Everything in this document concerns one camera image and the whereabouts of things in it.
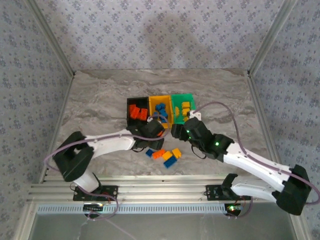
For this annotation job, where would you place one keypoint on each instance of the aluminium corner post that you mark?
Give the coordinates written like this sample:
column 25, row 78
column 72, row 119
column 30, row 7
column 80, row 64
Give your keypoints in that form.
column 54, row 40
column 271, row 37

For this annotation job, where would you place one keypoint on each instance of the red-orange lego brick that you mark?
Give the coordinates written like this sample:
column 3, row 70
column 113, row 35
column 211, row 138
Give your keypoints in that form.
column 160, row 134

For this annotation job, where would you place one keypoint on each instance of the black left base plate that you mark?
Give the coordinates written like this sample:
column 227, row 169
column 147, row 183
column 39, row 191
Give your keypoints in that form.
column 111, row 191

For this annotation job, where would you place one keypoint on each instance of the aluminium frame crossbar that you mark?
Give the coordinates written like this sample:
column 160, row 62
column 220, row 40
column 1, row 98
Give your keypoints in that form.
column 162, row 190

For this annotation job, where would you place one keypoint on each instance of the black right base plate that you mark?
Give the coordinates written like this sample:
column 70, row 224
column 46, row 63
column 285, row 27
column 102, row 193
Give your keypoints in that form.
column 212, row 192

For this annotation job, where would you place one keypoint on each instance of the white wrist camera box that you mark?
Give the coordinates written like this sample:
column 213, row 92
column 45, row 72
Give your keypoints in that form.
column 195, row 115
column 150, row 119

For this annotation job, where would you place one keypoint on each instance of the left control board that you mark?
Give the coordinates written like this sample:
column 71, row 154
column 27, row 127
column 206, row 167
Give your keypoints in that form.
column 93, row 207

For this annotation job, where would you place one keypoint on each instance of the black plastic bin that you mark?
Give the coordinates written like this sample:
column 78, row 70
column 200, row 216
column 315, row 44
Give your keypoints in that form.
column 137, row 101

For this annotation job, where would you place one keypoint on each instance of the yellow plastic bin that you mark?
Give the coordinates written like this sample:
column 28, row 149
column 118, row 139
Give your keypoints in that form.
column 160, row 98

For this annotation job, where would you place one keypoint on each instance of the right control board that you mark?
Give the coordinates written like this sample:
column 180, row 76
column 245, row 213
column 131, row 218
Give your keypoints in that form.
column 233, row 208

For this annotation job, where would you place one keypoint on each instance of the aluminium table side rail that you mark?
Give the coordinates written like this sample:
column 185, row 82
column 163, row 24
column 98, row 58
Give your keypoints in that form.
column 257, row 100
column 64, row 105

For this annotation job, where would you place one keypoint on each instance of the long blue lego brick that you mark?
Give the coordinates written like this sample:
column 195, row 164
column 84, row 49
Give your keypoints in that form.
column 170, row 163

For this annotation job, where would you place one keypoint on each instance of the control board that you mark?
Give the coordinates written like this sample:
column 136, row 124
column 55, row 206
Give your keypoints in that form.
column 233, row 208
column 93, row 207

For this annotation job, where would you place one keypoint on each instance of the aluminium frame leg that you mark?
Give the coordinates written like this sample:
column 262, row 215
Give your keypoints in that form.
column 26, row 222
column 297, row 222

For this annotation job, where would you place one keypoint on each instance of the orange lego brick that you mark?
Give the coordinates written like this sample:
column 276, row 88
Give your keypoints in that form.
column 143, row 114
column 135, row 114
column 158, row 154
column 132, row 108

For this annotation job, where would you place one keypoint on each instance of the small yellow lego brick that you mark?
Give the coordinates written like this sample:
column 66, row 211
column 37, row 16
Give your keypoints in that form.
column 177, row 111

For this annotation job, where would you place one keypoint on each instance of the green plastic bin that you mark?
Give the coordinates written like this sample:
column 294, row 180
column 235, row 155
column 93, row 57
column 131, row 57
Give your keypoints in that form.
column 178, row 98

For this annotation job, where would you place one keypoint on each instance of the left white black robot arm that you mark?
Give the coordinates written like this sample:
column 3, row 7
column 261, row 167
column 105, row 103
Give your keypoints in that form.
column 110, row 143

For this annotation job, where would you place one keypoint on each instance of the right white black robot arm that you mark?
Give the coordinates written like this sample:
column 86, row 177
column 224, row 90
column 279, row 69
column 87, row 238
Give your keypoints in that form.
column 255, row 165

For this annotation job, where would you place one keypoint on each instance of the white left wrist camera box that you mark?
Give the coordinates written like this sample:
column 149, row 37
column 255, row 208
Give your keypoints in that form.
column 150, row 119

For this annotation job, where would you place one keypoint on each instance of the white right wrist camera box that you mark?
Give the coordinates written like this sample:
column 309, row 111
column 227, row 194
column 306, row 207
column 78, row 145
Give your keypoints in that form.
column 195, row 115

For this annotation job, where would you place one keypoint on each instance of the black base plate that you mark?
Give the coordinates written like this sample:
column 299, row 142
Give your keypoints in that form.
column 212, row 192
column 111, row 191

